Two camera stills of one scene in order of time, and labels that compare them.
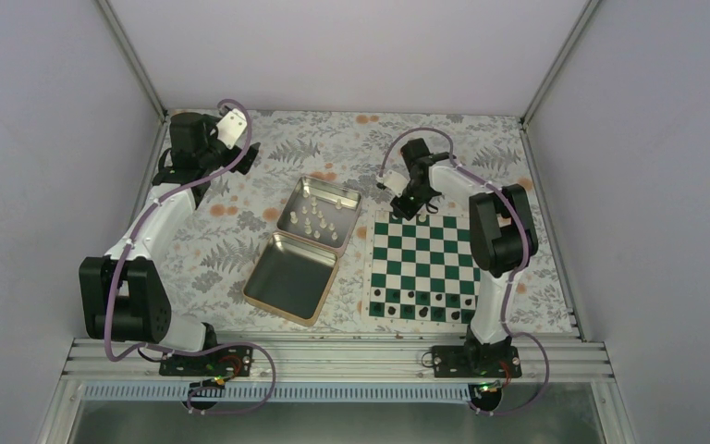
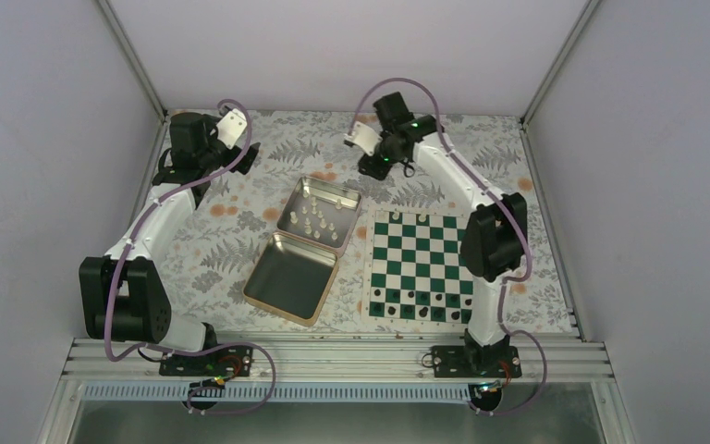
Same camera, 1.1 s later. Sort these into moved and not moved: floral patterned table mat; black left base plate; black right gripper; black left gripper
Moved: black right gripper
Not moved: black left gripper; floral patterned table mat; black left base plate
